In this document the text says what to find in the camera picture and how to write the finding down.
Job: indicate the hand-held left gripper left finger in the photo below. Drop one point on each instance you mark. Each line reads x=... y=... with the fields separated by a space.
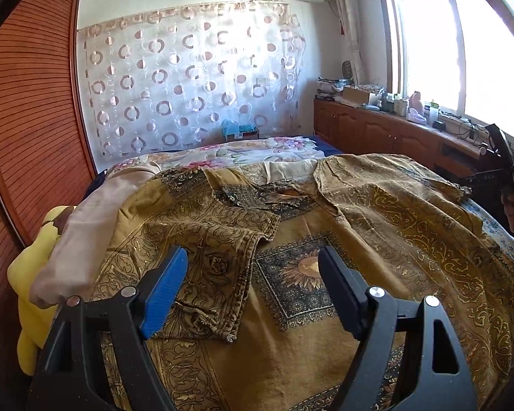
x=167 y=291

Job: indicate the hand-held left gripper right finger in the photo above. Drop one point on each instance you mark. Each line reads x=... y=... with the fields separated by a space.
x=338 y=282

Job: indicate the brown patterned shorts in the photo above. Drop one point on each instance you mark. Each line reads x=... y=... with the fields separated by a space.
x=205 y=231

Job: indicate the brown patterned top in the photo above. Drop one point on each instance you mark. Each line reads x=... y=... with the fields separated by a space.
x=411 y=214

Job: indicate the brown sun-patterned blanket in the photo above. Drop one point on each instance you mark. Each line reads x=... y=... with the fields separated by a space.
x=282 y=351

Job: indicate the pink bag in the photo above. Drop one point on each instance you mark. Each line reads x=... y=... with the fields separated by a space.
x=416 y=107

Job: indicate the beige pillow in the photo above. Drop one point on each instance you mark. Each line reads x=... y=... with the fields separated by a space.
x=94 y=222

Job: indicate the wooden-framed window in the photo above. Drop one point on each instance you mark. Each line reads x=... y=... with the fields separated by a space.
x=428 y=51

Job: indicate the long wooden cabinet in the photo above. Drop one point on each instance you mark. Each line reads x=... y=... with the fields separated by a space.
x=368 y=128

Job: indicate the navy blue sheet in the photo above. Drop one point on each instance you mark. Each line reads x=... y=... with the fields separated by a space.
x=327 y=145

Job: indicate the yellow plush toy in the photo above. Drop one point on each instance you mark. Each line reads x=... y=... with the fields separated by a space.
x=25 y=274

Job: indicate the cardboard box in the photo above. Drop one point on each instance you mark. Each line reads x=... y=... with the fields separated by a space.
x=360 y=95

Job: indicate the pink floral quilt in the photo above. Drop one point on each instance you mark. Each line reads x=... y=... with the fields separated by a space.
x=240 y=150

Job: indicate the teal box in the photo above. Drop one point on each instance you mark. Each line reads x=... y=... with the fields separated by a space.
x=237 y=129

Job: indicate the pale window curtain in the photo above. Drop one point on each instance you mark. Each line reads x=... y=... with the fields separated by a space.
x=347 y=30

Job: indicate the circle-patterned sheer curtain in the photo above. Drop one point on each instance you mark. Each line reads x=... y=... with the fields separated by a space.
x=175 y=85

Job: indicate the wooden louvered wardrobe door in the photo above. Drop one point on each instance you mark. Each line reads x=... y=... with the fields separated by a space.
x=34 y=115

